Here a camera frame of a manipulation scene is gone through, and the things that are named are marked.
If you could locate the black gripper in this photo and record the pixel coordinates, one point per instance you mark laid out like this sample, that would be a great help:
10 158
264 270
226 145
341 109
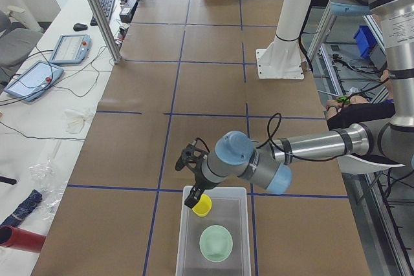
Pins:
198 180

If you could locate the yellow plastic cup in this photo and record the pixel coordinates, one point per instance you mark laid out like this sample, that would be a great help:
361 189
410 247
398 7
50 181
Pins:
203 207

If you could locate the mint green bowl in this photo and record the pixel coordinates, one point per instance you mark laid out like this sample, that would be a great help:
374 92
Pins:
216 243

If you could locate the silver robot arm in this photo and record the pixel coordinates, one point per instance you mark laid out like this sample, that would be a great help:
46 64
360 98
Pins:
267 164

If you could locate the clear plastic storage box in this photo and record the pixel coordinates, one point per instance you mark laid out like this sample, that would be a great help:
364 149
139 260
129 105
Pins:
229 210

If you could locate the white crumpled tissue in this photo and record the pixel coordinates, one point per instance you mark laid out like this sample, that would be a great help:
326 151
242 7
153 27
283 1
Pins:
76 119

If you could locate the clear crumpled plastic wrap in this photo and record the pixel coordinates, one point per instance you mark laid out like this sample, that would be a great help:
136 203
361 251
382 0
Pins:
51 186

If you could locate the blue patterned cloth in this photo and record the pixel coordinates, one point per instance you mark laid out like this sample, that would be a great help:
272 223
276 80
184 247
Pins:
23 210

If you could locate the seated person black shirt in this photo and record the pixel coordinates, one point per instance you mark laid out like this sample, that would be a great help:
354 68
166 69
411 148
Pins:
341 115

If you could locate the red cylinder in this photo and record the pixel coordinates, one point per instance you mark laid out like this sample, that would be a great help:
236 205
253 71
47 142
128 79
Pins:
20 239

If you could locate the far teach pendant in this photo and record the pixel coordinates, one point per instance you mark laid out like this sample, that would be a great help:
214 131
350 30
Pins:
71 49

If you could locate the teach pendant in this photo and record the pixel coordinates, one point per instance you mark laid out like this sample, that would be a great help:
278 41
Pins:
71 49
31 84

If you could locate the near teach pendant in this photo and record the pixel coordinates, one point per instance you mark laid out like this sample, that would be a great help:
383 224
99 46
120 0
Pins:
31 84

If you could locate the black computer mouse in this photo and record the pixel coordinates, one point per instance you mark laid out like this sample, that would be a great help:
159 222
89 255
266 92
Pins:
77 27

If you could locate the black keyboard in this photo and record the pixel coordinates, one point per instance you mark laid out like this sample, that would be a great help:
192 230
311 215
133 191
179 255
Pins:
107 7

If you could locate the blue storage bin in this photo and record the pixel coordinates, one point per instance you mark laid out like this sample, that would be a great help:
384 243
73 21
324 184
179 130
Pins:
365 41

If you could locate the grey office chair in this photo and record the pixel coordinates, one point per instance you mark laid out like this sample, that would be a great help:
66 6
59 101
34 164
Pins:
20 33

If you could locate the white camera post base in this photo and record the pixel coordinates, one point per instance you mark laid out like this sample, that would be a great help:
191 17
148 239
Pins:
282 59

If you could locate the green handled tool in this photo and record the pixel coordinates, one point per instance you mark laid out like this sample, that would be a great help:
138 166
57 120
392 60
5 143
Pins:
344 99

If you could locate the aluminium frame post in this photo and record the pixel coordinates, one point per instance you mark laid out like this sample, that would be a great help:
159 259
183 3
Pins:
105 30

